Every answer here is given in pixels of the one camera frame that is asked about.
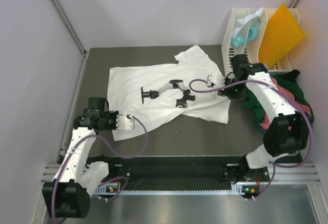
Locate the white printed t shirt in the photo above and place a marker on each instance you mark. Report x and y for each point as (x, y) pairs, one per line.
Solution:
(158, 94)

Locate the orange plastic folder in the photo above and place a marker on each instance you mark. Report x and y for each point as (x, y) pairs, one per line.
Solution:
(282, 34)

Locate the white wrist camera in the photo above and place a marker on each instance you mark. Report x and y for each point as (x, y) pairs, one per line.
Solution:
(125, 122)
(215, 80)

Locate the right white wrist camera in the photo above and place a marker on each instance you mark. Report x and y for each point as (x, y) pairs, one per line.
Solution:
(215, 80)

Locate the grey slotted cable duct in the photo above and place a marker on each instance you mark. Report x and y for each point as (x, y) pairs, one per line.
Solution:
(110, 190)

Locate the white plastic file organizer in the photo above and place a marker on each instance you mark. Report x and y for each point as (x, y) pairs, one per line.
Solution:
(251, 49)

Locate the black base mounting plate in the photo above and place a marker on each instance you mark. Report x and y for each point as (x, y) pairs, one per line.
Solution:
(171, 160)

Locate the pink t shirt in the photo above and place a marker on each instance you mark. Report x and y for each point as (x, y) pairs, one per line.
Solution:
(292, 91)

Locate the teal white headphones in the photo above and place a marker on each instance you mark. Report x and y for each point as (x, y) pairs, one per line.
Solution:
(246, 29)

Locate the aluminium frame rail front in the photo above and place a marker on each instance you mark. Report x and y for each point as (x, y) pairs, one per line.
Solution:
(307, 174)

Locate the aluminium corner post left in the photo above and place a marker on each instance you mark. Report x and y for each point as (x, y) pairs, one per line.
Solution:
(67, 24)

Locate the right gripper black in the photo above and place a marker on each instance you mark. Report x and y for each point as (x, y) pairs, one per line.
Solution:
(225, 92)

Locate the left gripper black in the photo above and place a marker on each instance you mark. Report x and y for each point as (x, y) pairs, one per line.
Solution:
(114, 114)

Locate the green t shirt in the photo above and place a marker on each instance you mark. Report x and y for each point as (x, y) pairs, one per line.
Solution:
(251, 101)

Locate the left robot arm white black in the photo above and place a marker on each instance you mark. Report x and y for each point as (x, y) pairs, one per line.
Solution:
(68, 194)

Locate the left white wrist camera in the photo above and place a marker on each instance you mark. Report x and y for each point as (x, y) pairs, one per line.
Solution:
(125, 122)

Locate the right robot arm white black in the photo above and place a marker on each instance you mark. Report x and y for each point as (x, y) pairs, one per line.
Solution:
(287, 132)

